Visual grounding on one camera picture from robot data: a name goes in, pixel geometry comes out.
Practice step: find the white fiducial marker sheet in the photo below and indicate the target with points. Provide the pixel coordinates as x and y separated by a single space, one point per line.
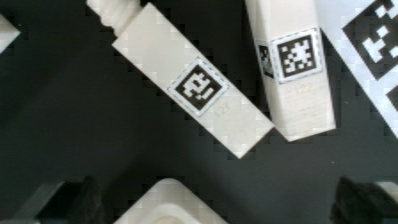
360 25

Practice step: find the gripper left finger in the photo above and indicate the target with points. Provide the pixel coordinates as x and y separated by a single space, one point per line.
65 203

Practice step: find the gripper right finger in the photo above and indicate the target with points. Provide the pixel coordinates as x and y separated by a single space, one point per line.
367 202

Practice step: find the white desk leg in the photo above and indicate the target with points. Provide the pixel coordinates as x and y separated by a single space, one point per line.
170 60
292 64

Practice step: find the white square desk top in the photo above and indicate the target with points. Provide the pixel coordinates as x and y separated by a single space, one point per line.
170 206

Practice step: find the white L-shaped fence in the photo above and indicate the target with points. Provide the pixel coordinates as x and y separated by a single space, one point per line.
10 32

